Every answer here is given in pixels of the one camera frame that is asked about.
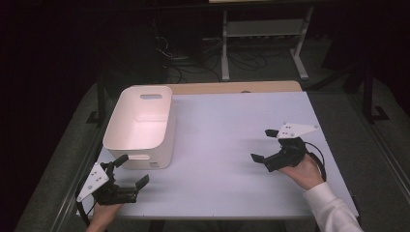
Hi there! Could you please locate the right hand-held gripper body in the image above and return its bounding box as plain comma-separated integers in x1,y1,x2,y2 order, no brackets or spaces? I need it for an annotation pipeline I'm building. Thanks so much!
270,122,320,171

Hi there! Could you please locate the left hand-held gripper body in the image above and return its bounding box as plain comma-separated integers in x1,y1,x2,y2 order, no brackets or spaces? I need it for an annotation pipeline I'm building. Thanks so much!
75,160,139,206

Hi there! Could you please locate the white plastic bin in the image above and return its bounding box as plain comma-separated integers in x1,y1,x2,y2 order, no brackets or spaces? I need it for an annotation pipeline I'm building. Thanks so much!
102,84,178,171

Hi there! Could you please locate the person's right hand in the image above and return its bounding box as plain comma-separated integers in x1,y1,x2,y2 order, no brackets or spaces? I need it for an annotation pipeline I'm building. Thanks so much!
278,154,325,191

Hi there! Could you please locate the person's left hand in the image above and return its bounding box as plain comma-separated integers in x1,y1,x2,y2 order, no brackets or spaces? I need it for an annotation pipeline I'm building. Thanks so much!
84,201,124,232

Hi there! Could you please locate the black metal stand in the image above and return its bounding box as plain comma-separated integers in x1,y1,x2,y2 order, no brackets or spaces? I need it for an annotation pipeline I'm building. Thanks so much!
85,69,108,128
361,62,390,124

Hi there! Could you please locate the white metal stand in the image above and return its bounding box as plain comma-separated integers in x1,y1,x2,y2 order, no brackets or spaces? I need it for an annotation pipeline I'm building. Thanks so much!
220,5,315,82

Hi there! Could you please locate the right hand-held gripper black cable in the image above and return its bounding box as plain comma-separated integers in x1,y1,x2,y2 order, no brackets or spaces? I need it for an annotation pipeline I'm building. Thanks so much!
304,140,328,183

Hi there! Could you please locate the hand-held gripper black cable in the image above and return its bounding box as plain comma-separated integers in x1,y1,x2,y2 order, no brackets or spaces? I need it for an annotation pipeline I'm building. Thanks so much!
74,188,98,227
304,140,328,183

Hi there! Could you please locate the left hand-held gripper black cable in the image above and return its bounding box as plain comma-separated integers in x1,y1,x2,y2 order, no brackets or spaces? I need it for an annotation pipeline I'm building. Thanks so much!
74,188,98,227

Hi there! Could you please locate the bundle of black floor cables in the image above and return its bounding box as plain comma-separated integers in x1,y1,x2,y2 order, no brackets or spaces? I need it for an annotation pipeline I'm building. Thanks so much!
154,34,269,83

